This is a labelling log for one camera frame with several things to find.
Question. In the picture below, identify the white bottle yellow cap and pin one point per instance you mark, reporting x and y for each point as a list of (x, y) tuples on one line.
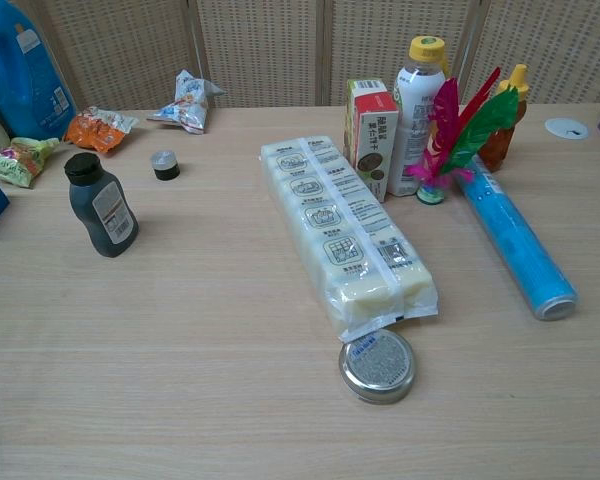
[(414, 115)]

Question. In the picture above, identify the blue plastic wrap roll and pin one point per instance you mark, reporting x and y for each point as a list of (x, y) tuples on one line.
[(517, 240)]

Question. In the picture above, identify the colourful feather shuttlecock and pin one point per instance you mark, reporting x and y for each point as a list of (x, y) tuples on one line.
[(455, 135)]

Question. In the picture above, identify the dark sauce bottle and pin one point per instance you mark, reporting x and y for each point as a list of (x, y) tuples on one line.
[(94, 220)]

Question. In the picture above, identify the round silver tin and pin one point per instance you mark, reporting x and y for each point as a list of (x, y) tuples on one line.
[(376, 365)]

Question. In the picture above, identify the white and blue snack packet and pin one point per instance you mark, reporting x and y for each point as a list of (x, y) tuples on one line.
[(187, 105)]

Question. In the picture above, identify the amber honey bottle yellow cap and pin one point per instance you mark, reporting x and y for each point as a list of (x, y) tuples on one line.
[(500, 142)]

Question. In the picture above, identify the large blue detergent jug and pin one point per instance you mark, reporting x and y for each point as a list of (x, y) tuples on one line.
[(20, 75)]

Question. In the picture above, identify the green and yellow snack packet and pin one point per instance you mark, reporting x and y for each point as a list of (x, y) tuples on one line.
[(17, 160)]

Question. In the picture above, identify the orange snack packet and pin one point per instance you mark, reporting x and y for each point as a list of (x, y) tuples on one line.
[(97, 130)]

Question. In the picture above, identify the small black jar silver lid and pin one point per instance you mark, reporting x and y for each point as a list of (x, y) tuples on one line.
[(166, 166)]

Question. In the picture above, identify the woven folding screen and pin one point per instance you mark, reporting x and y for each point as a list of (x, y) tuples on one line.
[(300, 45)]

